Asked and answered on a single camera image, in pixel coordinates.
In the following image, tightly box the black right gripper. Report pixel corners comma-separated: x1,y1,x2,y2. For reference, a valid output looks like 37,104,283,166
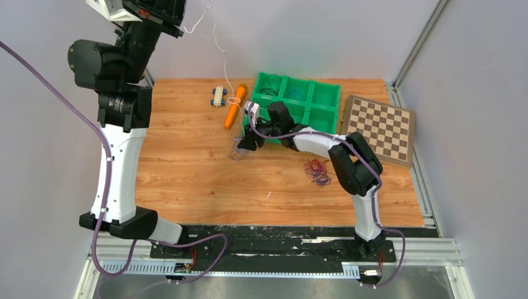
239,115,282,150

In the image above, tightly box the white wire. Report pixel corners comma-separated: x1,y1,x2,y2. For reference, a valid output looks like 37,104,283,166
182,0,248,141

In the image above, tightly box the coloured wire bundle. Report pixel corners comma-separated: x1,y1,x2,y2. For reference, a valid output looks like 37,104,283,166
304,158,333,188

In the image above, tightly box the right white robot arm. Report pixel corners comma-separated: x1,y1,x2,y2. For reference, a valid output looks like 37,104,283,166
238,101,385,260

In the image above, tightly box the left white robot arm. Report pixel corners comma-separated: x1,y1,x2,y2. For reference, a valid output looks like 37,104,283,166
67,1,191,258

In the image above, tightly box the green compartment tray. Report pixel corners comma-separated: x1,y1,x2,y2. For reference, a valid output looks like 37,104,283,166
250,72,341,136

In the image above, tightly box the orange carrot toy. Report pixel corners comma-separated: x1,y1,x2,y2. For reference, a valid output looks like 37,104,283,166
224,84,248,130

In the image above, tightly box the white blue toy car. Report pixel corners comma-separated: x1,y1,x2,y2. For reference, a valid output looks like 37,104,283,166
210,85,227,108

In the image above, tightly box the wooden chessboard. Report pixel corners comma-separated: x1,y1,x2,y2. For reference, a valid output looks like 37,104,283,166
340,95,415,169

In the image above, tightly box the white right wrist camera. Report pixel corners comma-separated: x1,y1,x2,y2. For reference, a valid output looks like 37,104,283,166
244,101,260,125

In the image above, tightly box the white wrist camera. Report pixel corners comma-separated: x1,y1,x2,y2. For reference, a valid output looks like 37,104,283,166
85,0,141,22
244,101,260,125

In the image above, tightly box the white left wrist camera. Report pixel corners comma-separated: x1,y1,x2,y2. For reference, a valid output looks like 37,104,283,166
85,0,141,22

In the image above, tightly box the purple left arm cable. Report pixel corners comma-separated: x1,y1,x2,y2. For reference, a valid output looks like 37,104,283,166
0,40,229,285

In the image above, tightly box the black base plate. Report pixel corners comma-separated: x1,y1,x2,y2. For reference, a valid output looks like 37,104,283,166
110,223,440,275

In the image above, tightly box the aluminium rail frame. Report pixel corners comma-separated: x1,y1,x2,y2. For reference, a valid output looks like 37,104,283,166
75,234,474,298

